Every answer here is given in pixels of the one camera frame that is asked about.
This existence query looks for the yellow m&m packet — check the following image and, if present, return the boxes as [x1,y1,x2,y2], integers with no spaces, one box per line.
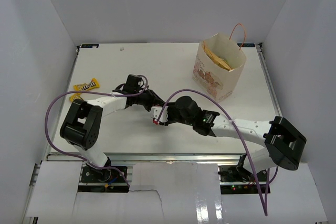
[69,93,83,102]
[73,78,100,91]

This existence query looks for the tan kettle chips bag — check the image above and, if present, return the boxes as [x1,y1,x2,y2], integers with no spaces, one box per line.
[203,44,232,71]

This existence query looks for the bear print paper bag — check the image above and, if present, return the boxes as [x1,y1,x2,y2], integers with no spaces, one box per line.
[192,23,247,102]

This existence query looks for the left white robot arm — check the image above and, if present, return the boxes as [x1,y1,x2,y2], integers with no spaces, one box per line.
[60,74,164,182]

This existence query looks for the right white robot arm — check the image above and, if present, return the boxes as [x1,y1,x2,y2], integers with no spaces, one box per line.
[159,96,307,182]

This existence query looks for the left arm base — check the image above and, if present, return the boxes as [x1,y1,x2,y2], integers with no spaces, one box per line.
[78,166,129,193]

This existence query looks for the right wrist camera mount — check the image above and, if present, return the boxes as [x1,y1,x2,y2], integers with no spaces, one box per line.
[150,106,169,125]

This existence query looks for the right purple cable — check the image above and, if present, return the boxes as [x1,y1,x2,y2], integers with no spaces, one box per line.
[157,89,279,217]

